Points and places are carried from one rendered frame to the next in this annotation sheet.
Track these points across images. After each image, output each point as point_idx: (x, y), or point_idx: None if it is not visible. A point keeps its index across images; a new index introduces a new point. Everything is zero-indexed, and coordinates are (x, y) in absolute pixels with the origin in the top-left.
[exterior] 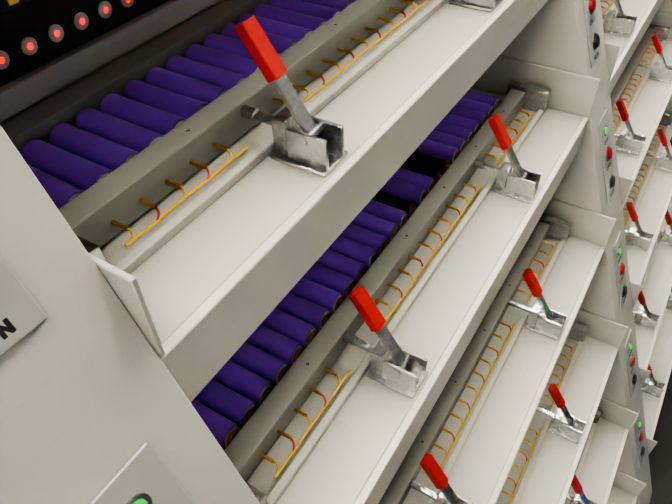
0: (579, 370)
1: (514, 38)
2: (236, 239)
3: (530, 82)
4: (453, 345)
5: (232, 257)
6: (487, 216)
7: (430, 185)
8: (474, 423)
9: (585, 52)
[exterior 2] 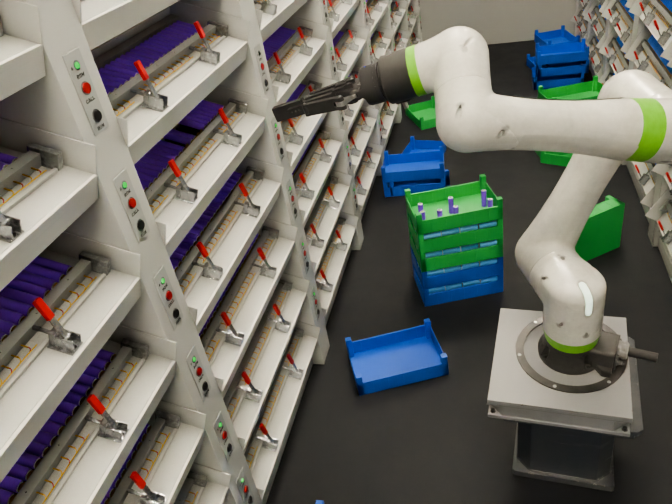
0: (275, 250)
1: (229, 78)
2: (138, 125)
3: (238, 99)
4: (207, 190)
5: (139, 129)
6: (219, 151)
7: (194, 138)
8: (219, 246)
9: (261, 87)
